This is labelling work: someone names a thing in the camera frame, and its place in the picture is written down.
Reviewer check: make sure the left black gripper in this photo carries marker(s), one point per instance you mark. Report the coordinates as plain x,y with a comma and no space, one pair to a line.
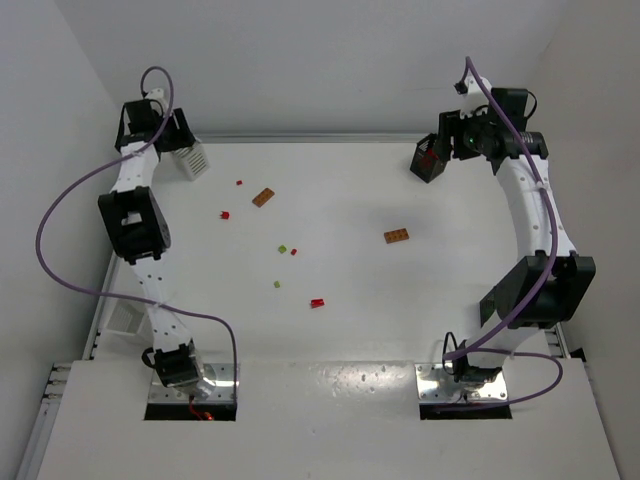
176,129

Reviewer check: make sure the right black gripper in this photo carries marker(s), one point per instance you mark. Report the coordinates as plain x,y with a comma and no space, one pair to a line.
446,134

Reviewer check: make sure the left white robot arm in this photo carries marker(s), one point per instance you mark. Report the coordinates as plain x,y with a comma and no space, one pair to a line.
140,235

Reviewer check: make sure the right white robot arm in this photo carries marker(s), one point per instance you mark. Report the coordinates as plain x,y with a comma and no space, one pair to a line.
550,277

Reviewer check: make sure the white slotted bin back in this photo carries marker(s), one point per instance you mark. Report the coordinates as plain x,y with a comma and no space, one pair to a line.
192,160

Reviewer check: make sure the white slotted bin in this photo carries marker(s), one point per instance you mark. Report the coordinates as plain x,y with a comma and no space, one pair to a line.
192,160
125,319

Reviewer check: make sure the black slotted bin back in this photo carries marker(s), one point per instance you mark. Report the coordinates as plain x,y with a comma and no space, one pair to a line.
424,149

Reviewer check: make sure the black slotted bin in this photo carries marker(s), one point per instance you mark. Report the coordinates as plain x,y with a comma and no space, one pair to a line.
492,305
424,149

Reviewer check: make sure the orange lego plate left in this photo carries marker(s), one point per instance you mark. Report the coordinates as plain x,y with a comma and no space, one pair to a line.
263,197

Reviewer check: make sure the orange lego plate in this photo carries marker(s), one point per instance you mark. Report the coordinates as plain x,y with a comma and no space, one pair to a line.
263,197
395,236

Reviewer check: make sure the orange lego plate right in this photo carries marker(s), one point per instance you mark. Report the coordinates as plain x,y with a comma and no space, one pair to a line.
395,236

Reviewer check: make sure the black slotted bin right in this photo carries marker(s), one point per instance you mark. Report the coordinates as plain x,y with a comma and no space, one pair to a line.
492,305

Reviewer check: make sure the white slotted bin left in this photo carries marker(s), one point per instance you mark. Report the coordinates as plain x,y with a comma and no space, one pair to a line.
125,319

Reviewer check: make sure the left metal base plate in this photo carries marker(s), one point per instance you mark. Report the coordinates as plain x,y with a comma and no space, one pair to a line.
215,388

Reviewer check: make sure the metal base plate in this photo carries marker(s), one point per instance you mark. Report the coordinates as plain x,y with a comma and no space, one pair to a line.
435,387
215,388

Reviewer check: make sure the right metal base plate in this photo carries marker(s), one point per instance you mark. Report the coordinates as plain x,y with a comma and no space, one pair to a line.
435,387

